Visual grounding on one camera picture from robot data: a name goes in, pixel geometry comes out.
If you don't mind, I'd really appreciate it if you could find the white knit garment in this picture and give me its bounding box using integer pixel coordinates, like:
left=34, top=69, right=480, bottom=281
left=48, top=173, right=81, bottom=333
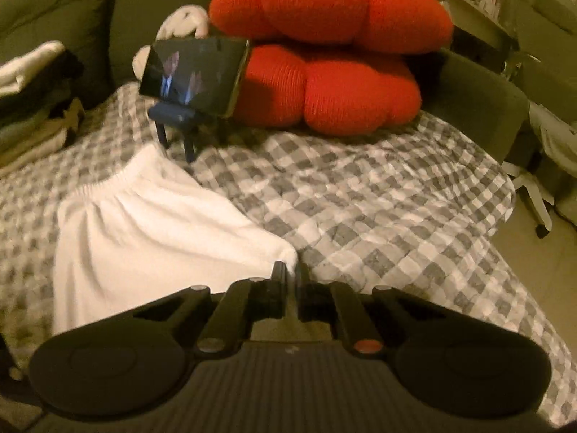
left=52, top=143, right=297, bottom=334

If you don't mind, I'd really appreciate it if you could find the stack of folded clothes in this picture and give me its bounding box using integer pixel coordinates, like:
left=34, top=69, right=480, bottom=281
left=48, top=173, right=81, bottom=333
left=1, top=40, right=85, bottom=177

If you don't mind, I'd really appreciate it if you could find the grey white checkered bedspread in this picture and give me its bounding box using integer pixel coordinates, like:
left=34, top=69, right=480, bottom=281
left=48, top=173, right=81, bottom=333
left=1, top=83, right=576, bottom=426

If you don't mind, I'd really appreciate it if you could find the black phone stand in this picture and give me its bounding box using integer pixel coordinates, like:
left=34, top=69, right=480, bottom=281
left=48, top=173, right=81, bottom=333
left=146, top=100, right=228, bottom=165

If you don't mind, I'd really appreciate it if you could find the lower red puffy cushion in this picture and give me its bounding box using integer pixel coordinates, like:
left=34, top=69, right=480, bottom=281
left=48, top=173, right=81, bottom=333
left=233, top=44, right=422, bottom=137

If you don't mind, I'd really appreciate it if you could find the red puffy cushion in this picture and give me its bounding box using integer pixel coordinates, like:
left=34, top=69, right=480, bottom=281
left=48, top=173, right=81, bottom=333
left=233, top=44, right=422, bottom=137
left=209, top=0, right=454, bottom=55

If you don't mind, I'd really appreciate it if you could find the smartphone showing video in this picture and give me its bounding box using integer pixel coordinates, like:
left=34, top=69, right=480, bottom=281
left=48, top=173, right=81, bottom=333
left=140, top=36, right=251, bottom=118

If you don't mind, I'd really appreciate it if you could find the dark green sofa armrest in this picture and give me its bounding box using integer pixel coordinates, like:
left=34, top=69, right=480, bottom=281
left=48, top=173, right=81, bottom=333
left=405, top=49, right=529, bottom=162

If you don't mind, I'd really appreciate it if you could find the cream plush toy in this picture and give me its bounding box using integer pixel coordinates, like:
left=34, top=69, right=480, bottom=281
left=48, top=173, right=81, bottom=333
left=132, top=5, right=209, bottom=80

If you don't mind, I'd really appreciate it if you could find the upper red puffy cushion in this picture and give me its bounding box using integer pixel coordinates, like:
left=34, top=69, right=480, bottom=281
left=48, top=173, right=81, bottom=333
left=209, top=0, right=454, bottom=55

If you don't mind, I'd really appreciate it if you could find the dark green sofa backrest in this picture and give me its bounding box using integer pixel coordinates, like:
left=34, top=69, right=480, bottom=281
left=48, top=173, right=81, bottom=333
left=1, top=0, right=210, bottom=109

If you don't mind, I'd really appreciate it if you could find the white swivel office chair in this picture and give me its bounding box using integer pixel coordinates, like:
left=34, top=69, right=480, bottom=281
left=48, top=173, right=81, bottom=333
left=503, top=0, right=576, bottom=239

